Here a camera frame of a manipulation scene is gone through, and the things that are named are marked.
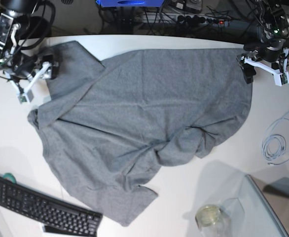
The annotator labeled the clear plastic box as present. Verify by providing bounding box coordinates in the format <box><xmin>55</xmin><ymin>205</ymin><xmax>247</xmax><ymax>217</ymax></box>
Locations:
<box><xmin>221</xmin><ymin>175</ymin><xmax>289</xmax><ymax>237</ymax></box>

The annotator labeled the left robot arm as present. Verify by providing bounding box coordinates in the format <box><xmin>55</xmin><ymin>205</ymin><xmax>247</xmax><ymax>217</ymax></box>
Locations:
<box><xmin>237</xmin><ymin>0</ymin><xmax>289</xmax><ymax>86</ymax></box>

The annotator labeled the green tape roll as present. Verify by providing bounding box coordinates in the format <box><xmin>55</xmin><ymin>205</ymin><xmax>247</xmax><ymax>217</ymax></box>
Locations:
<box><xmin>2</xmin><ymin>173</ymin><xmax>16</xmax><ymax>184</ymax></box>

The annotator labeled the power strip with red light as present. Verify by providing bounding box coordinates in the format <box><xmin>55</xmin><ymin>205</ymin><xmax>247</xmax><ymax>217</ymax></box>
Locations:
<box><xmin>177</xmin><ymin>15</ymin><xmax>232</xmax><ymax>28</ymax></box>

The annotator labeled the black computer keyboard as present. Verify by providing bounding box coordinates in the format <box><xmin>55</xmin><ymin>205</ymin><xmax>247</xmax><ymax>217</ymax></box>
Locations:
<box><xmin>0</xmin><ymin>177</ymin><xmax>103</xmax><ymax>237</ymax></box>

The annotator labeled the clear glass jar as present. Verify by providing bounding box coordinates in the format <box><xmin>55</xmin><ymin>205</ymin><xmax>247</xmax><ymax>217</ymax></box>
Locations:
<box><xmin>195</xmin><ymin>204</ymin><xmax>231</xmax><ymax>237</ymax></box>

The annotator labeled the coiled white cable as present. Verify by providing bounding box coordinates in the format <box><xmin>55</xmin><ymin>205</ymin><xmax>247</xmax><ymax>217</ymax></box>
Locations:
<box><xmin>261</xmin><ymin>106</ymin><xmax>289</xmax><ymax>166</ymax></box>

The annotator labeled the grey t-shirt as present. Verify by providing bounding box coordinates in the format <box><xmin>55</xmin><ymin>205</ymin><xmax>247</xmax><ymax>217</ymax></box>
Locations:
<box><xmin>28</xmin><ymin>41</ymin><xmax>252</xmax><ymax>227</ymax></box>

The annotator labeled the blue box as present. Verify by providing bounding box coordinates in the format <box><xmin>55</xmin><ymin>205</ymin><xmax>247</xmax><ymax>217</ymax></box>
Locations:
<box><xmin>96</xmin><ymin>0</ymin><xmax>164</xmax><ymax>7</ymax></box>

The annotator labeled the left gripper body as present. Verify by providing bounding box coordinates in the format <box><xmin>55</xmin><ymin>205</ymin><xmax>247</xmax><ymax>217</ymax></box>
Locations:
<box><xmin>243</xmin><ymin>40</ymin><xmax>289</xmax><ymax>86</ymax></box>

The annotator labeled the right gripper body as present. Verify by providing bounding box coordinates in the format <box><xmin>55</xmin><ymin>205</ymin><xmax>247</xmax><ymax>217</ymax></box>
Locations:
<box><xmin>3</xmin><ymin>54</ymin><xmax>48</xmax><ymax>104</ymax></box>

